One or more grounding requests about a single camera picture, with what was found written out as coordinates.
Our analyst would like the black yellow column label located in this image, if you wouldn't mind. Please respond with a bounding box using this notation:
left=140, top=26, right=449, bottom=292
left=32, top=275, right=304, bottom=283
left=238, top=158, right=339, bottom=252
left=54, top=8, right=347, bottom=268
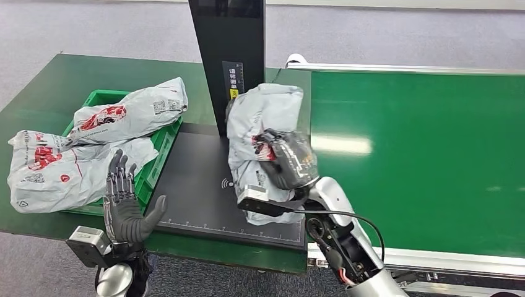
left=222, top=61, right=246, bottom=100

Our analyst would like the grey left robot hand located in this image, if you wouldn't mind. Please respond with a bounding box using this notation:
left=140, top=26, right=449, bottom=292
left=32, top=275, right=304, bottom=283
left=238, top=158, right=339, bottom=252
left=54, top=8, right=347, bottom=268
left=102, top=148, right=168, bottom=247

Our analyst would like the green work table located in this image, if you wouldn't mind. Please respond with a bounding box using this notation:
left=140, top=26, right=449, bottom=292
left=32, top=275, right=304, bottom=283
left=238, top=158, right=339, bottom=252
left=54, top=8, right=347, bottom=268
left=0, top=53, right=311, bottom=275

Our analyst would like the green plastic crate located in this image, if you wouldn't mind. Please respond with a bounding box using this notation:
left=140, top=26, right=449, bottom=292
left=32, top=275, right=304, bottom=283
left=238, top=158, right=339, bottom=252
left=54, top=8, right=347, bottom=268
left=60, top=89, right=184, bottom=218

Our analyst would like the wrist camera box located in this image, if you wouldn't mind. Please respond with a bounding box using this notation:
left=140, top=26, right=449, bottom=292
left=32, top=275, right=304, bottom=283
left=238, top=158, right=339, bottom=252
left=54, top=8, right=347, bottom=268
left=65, top=225, right=113, bottom=269
left=236, top=184, right=306, bottom=218

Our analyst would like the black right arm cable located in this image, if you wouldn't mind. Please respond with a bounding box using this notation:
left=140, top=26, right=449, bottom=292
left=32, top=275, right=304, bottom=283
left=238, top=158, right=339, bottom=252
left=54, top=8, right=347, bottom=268
left=283, top=208, right=386, bottom=263

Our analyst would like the grey mailer bag red stripe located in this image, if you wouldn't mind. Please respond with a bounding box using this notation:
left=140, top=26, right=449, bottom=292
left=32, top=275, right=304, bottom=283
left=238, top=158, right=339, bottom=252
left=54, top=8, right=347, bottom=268
left=225, top=83, right=306, bottom=226

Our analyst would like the aluminium conveyor frame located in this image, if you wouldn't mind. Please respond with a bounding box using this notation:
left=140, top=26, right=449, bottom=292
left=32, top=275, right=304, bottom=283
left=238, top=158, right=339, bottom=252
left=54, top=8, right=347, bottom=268
left=285, top=61, right=525, bottom=297

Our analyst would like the black scanner base plate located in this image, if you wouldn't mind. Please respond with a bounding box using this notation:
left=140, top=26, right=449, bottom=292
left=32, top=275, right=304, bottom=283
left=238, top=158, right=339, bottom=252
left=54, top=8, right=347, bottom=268
left=145, top=122, right=308, bottom=251

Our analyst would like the grey mailer bag with barcodes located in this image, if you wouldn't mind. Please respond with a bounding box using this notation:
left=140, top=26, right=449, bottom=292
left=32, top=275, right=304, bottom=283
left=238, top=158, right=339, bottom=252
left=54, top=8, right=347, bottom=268
left=65, top=77, right=189, bottom=146

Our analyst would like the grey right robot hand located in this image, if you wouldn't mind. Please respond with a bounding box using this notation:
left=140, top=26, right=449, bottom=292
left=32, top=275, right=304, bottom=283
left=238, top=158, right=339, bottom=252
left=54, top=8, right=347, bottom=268
left=254, top=129, right=321, bottom=191

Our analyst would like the green conveyor belt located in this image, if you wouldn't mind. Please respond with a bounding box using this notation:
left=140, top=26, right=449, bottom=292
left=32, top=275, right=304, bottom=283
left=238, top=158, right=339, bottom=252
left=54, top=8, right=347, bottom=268
left=307, top=71, right=525, bottom=259

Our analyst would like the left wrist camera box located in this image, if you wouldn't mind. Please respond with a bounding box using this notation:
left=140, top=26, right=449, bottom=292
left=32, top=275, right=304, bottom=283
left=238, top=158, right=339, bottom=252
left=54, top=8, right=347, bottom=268
left=65, top=225, right=113, bottom=269

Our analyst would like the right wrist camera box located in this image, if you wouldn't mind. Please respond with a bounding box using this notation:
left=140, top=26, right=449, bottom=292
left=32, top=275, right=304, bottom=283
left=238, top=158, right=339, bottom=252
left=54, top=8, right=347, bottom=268
left=236, top=184, right=306, bottom=218

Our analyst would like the black scanner column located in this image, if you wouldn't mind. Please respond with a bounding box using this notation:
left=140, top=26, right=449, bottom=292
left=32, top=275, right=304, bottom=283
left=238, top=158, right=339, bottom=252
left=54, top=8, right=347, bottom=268
left=188, top=0, right=266, bottom=138

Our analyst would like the large grey mailer bag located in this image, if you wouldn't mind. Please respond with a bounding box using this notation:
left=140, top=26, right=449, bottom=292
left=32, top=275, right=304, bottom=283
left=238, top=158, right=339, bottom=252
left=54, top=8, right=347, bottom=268
left=7, top=130, right=160, bottom=214

